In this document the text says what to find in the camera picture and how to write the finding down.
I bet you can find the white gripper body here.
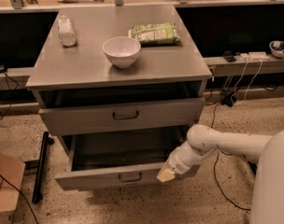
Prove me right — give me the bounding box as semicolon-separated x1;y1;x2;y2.
166;147;192;175

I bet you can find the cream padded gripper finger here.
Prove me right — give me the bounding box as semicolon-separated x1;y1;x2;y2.
157;166;176;183

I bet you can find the grey drawer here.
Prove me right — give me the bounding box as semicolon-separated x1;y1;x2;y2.
39;98;204;135
55;126;188;191

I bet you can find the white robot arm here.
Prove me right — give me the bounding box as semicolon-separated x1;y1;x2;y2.
157;124;284;224

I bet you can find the grey top drawer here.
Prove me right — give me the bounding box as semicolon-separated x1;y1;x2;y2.
39;98;204;135

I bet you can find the grey metal drawer cabinet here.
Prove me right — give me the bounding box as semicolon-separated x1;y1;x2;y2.
27;5;211;154

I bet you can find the black power adapter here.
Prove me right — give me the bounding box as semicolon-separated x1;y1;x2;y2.
221;93;236;107

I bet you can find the small black device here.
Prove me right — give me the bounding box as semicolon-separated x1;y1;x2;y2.
223;51;236;63

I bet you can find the white ceramic bowl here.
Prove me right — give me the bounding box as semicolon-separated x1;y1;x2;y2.
103;36;141;68

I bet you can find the left black floor bar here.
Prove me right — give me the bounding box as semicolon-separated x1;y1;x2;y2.
32;132;54;204

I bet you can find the white power strip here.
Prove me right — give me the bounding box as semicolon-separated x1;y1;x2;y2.
240;51;269;61

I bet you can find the green chip bag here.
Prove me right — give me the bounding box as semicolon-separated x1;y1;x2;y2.
128;22;181;46

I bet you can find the blue white bowl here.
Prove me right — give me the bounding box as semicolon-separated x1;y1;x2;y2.
269;41;284;58

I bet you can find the brown cardboard box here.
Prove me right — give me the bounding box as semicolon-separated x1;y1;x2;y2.
0;152;25;224

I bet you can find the black floor cable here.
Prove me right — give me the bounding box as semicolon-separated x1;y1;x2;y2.
210;101;252;212

